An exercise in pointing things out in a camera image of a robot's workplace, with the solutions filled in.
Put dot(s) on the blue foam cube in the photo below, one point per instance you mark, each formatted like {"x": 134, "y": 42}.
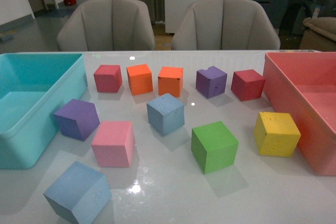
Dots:
{"x": 166, "y": 114}
{"x": 79, "y": 194}

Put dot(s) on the right orange foam cube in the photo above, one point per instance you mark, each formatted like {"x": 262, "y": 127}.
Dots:
{"x": 170, "y": 80}

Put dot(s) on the orange foam cube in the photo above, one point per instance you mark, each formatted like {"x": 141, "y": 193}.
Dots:
{"x": 170, "y": 80}
{"x": 140, "y": 79}

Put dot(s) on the left orange foam cube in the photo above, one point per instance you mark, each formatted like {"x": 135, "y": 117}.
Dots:
{"x": 140, "y": 79}

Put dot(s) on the right purple foam cube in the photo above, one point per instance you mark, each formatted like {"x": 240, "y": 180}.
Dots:
{"x": 211, "y": 82}

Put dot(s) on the purple foam cube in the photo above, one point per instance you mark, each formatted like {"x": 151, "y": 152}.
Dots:
{"x": 211, "y": 82}
{"x": 77, "y": 119}

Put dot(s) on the left red foam cube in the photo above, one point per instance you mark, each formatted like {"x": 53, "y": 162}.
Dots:
{"x": 108, "y": 78}

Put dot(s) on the red foam cube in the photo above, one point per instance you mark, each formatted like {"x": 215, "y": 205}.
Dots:
{"x": 247, "y": 84}
{"x": 108, "y": 78}

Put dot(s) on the green foam cube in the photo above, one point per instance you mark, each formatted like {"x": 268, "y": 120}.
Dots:
{"x": 213, "y": 146}

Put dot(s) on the pink foam cube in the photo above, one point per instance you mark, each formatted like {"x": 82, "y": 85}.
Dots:
{"x": 113, "y": 144}

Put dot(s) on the right red foam cube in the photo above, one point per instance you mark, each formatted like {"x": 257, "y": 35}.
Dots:
{"x": 247, "y": 84}

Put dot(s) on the right beige chair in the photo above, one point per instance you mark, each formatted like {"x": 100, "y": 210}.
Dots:
{"x": 225, "y": 25}

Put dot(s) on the beige chair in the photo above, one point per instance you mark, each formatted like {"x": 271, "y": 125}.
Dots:
{"x": 225, "y": 25}
{"x": 108, "y": 25}

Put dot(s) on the left purple foam cube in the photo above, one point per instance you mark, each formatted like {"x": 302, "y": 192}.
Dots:
{"x": 77, "y": 119}

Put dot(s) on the left beige chair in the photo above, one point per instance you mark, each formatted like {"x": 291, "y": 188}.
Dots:
{"x": 108, "y": 25}

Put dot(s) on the yellow foam cube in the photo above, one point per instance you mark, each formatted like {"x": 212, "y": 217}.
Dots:
{"x": 276, "y": 134}

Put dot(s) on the pink plastic bin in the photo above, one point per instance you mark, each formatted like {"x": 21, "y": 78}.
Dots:
{"x": 303, "y": 85}

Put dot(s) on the teal plastic bin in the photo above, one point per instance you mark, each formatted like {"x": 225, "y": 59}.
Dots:
{"x": 33, "y": 87}

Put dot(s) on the brown cardboard box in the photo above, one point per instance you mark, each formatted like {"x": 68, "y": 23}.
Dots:
{"x": 319, "y": 35}

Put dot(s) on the dark washing machine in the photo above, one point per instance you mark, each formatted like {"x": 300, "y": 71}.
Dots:
{"x": 298, "y": 10}

